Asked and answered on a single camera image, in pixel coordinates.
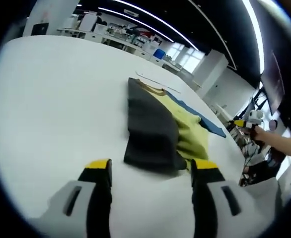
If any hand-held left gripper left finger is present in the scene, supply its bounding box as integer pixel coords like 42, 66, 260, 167
30, 158, 113, 238

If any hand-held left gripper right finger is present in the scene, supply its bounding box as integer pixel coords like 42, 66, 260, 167
190, 159, 268, 238

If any yellow blue grey garment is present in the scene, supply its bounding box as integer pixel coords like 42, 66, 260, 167
124, 77, 227, 176

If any person's right hand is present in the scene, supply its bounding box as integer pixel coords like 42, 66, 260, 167
250, 125, 267, 144

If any white side desk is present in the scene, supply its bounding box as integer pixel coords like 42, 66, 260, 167
211, 103, 235, 123

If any white square pillar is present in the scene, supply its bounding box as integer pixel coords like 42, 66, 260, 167
23, 0, 79, 38
192, 49, 229, 100

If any bright window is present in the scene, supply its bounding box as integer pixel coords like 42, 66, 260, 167
165, 42, 211, 74

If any blue box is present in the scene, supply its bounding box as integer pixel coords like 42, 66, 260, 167
153, 48, 166, 60

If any white shelving with clutter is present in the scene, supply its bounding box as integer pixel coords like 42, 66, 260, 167
57, 12, 193, 75

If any black cabinet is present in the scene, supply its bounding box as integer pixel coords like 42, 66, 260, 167
31, 22, 49, 35

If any dark wall screen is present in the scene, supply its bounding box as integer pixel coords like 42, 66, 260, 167
261, 51, 285, 116

